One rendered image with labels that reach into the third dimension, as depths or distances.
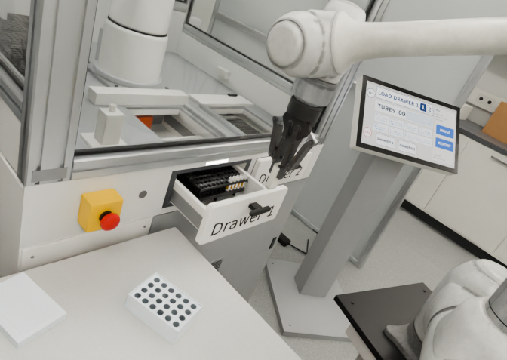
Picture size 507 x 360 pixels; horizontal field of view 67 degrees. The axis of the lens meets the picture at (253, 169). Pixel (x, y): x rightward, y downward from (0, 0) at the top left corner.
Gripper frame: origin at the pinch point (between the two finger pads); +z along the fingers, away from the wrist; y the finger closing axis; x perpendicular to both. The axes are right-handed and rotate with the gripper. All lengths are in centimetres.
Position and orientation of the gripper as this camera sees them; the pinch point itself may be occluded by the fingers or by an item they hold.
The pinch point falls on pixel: (275, 176)
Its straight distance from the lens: 93.8
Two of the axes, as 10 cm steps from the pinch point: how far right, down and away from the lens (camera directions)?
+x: -6.5, 1.2, -7.5
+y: -6.8, -5.3, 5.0
